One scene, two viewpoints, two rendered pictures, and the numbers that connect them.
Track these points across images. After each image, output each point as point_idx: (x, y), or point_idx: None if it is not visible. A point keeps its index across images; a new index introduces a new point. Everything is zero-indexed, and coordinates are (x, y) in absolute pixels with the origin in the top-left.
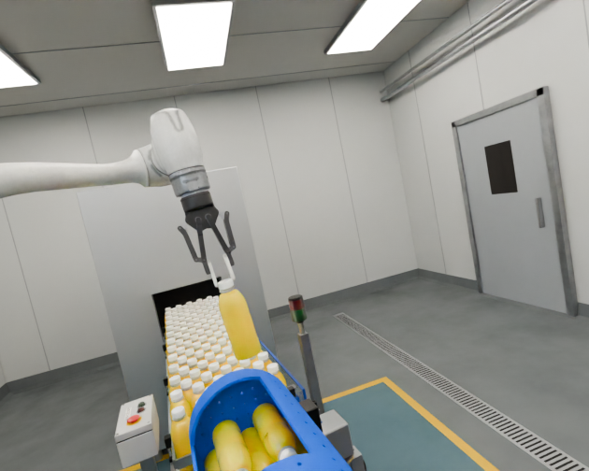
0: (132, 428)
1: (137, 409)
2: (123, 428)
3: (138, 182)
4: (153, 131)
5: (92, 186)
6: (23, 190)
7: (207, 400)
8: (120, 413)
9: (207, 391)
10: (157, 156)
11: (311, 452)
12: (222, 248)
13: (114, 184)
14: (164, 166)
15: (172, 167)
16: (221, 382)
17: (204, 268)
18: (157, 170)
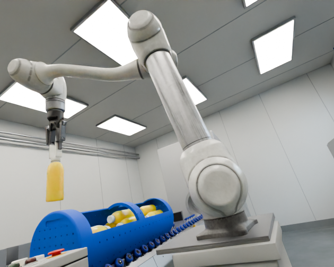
0: (71, 250)
1: (35, 257)
2: (71, 251)
3: (49, 80)
4: (65, 82)
5: (77, 76)
6: (114, 81)
7: (79, 212)
8: (33, 266)
9: (69, 212)
10: (62, 89)
11: (107, 207)
12: (54, 141)
13: (60, 74)
14: (63, 95)
15: (65, 99)
16: (66, 210)
17: (61, 145)
18: (50, 86)
